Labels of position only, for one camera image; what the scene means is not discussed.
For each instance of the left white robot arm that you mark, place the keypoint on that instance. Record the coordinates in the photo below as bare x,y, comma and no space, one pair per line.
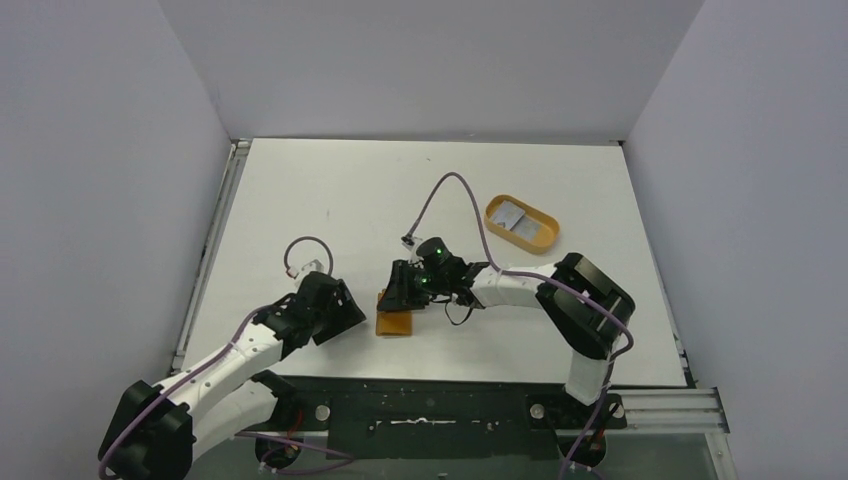
159,430

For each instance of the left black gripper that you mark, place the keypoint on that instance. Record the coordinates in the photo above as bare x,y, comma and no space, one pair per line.
347,316

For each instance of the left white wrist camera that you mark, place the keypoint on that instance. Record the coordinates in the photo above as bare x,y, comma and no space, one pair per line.
314,265

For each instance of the orange oval tray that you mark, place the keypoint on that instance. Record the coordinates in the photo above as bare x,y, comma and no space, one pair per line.
544,241

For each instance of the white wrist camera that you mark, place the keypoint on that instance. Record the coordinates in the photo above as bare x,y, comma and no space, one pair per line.
314,265
410,241

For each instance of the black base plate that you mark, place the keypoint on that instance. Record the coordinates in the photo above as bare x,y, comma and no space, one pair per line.
402,419

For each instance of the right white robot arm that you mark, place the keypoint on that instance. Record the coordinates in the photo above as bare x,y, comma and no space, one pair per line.
588,308

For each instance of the yellow leather card holder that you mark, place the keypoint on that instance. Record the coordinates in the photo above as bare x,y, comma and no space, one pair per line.
394,324

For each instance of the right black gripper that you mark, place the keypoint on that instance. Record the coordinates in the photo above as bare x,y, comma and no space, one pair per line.
408,285

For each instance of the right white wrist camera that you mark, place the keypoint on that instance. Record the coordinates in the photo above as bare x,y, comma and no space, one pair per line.
410,241

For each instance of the card in tray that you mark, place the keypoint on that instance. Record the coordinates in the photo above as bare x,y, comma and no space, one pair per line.
507,215
527,228

